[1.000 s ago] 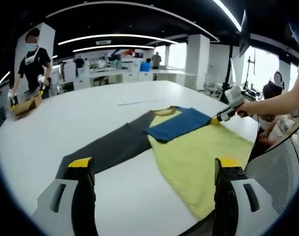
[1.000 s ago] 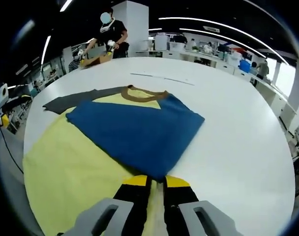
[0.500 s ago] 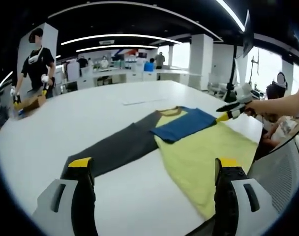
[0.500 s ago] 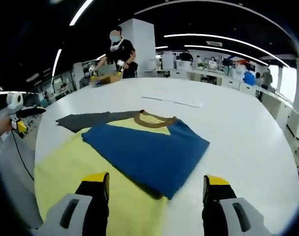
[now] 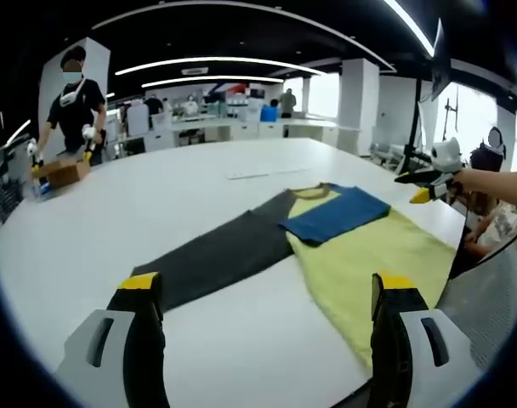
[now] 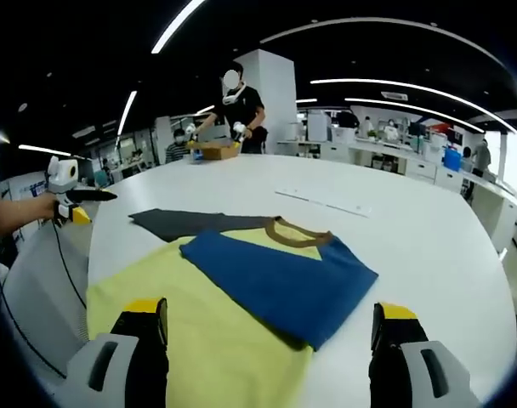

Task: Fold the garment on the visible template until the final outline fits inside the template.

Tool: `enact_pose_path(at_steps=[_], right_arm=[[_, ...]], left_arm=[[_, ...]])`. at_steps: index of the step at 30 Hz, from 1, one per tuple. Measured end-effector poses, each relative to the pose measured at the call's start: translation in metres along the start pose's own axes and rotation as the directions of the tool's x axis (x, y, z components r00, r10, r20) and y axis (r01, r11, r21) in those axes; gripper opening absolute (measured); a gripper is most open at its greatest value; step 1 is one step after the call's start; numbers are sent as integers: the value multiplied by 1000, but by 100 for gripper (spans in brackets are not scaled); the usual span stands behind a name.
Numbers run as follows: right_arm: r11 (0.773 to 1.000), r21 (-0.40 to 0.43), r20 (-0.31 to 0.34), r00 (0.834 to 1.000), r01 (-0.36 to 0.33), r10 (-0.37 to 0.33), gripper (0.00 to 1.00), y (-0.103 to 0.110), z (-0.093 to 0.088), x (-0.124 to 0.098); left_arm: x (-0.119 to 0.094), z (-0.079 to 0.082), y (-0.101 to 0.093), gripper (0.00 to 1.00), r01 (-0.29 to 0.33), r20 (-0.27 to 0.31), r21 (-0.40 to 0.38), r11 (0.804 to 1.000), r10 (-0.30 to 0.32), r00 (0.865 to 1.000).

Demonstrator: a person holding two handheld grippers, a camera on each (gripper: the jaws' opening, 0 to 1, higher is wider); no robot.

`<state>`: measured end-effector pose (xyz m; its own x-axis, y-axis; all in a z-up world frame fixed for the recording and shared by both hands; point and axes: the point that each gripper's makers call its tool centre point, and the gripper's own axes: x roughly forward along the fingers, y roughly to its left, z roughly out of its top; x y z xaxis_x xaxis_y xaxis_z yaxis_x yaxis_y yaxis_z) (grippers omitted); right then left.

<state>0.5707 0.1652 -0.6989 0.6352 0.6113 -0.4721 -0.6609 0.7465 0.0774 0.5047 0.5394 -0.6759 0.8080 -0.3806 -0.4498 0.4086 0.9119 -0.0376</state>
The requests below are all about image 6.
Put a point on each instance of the ceiling light strip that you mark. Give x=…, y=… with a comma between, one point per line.
x=390, y=83
x=43, y=149
x=126, y=112
x=177, y=25
x=411, y=106

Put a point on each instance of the white neck device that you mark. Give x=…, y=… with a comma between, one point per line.
x=233, y=99

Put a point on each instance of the small blue packet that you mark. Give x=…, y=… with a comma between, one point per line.
x=197, y=156

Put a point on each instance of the blue bin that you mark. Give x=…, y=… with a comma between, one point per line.
x=452, y=159

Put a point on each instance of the ceiling air vent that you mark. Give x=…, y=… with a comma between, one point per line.
x=394, y=96

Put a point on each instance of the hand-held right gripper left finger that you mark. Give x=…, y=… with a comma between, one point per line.
x=114, y=365

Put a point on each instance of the black waist bag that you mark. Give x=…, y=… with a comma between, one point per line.
x=259, y=138

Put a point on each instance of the white counter row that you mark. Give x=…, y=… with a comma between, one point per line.
x=420, y=168

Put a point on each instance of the person's left hand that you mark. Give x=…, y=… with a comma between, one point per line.
x=43, y=207

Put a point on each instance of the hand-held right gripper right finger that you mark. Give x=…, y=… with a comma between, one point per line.
x=416, y=365

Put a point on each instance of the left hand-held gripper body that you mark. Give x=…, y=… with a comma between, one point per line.
x=63, y=176

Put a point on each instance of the yellow garment grey blue sleeves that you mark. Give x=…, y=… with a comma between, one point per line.
x=199, y=340

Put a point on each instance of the cardboard box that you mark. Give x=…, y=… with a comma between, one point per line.
x=218, y=152

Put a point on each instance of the white square pillar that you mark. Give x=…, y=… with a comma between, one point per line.
x=277, y=93

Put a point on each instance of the white tall cabinet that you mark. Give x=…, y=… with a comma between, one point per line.
x=319, y=126

